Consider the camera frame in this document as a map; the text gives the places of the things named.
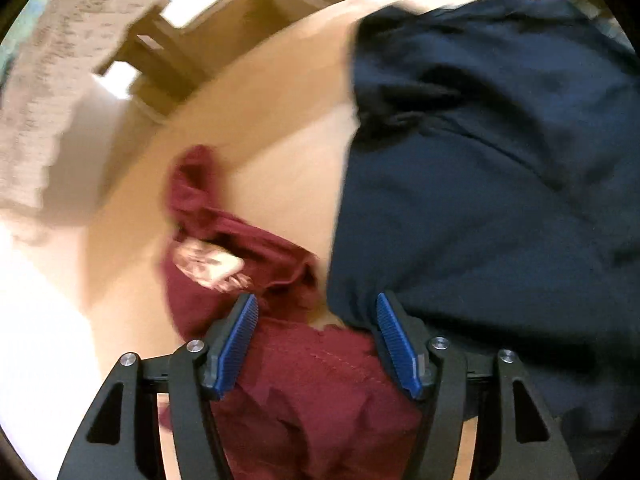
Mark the navy blue t-shirt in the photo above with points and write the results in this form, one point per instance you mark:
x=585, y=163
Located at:
x=475, y=185

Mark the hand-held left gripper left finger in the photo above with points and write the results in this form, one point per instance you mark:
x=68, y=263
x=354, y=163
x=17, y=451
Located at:
x=237, y=345

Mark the white lace curtain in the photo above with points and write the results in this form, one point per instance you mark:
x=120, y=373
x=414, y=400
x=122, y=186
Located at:
x=55, y=60

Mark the wooden chair leg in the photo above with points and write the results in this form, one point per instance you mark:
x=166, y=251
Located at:
x=165, y=60

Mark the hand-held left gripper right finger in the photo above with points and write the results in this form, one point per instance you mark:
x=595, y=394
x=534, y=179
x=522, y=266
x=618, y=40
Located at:
x=397, y=345

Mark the maroon shirt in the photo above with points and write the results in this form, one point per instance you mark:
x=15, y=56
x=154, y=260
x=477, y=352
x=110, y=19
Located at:
x=310, y=400

